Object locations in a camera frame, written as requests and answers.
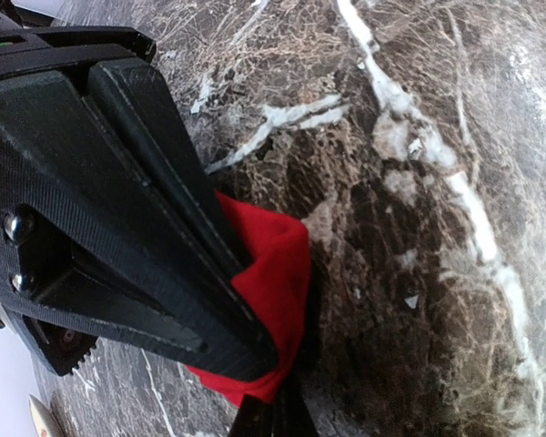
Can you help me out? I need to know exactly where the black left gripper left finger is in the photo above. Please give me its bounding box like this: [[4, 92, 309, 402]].
[[227, 395, 273, 437]]

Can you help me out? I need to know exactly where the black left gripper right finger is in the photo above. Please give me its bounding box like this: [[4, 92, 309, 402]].
[[275, 377, 319, 437]]

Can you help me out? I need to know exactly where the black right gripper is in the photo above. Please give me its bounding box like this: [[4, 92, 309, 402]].
[[0, 25, 158, 377]]

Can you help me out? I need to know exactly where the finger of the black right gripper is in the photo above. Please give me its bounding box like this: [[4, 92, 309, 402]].
[[0, 71, 278, 381], [87, 61, 251, 278]]

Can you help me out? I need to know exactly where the red Santa Christmas sock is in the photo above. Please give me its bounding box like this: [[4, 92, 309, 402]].
[[188, 192, 311, 407]]

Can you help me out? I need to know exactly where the beige decorated plate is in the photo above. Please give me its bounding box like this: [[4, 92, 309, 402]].
[[29, 394, 65, 437]]

